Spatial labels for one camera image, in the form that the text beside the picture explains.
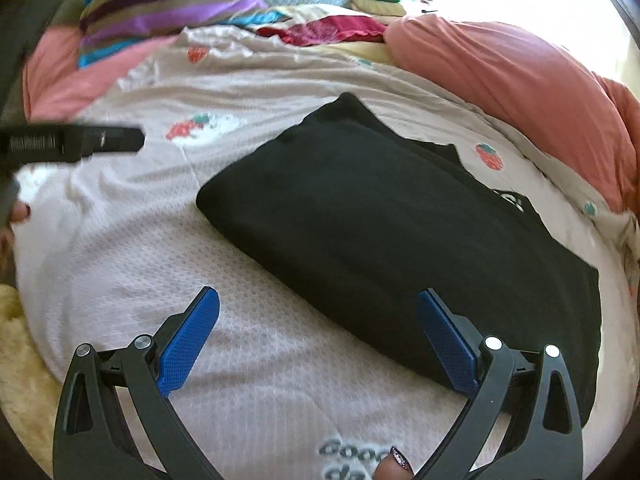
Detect strawberry print blanket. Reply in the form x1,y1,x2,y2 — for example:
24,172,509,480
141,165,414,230
10,25,640,480

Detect person's left hand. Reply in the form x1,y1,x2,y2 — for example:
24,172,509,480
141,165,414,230
0,200,32,267

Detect red garment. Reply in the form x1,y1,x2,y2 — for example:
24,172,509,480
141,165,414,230
257,14,389,49

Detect beige furry rug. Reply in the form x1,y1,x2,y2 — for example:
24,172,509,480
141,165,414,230
0,284,68,413

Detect striped velvet pillow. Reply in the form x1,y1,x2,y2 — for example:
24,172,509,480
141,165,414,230
77,0,272,69

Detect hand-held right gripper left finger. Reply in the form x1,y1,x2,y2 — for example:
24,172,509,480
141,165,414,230
52,286,223,480

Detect pale yellow sheet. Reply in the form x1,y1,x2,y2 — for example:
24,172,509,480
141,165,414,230
270,4,398,67

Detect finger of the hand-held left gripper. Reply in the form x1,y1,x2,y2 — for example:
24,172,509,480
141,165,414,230
81,126,147,158

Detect pink quilted pillow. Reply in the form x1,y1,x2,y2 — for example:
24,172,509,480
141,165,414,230
22,25,177,122

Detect cream folded clothes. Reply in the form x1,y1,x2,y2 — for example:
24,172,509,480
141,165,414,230
350,0,417,17

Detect black garment with orange cuffs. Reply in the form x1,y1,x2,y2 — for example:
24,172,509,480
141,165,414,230
196,92,601,413

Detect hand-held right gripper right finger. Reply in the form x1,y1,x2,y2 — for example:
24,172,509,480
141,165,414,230
416,287,585,480

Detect pink duvet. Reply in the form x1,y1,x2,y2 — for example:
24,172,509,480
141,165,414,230
382,14,640,222

